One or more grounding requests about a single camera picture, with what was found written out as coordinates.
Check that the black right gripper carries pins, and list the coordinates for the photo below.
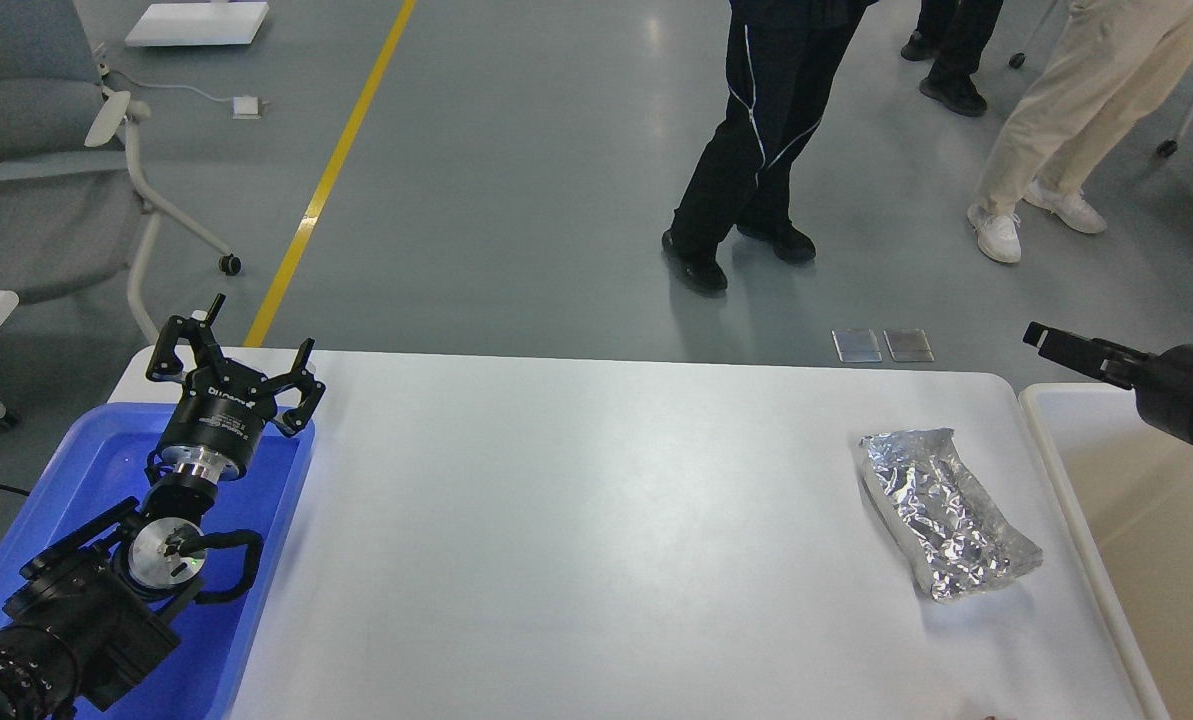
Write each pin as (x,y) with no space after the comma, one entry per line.
(1163,383)

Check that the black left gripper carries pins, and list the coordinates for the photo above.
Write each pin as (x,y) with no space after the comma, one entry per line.
(214,419)

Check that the silver foil bag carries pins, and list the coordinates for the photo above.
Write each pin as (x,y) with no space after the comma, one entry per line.
(954,537)

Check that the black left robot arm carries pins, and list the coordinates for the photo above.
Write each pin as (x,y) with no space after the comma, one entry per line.
(93,618)

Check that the beige plastic tray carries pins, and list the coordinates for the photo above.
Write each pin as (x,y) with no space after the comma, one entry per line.
(1126,490)

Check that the right metal floor plate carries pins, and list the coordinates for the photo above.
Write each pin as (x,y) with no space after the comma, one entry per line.
(909,346)

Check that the metal floor plate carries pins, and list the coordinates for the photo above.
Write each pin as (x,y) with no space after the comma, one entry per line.
(856,346)
(909,346)

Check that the grey office chair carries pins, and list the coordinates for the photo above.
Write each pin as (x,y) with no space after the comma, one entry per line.
(75,206)

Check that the left metal floor plate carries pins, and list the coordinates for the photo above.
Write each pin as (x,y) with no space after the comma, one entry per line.
(856,346)

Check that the person in beige trousers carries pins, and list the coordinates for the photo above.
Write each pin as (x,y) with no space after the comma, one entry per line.
(1115,63)

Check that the person with black shoes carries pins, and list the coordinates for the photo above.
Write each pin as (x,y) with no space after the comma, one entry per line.
(953,34)

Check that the white flat base board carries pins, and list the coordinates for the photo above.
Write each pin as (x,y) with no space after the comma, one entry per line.
(214,23)

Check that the person in black clothes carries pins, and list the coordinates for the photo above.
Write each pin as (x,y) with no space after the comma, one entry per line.
(782,58)

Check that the white power adapter with cable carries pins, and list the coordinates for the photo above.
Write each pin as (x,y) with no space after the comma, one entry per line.
(246,107)

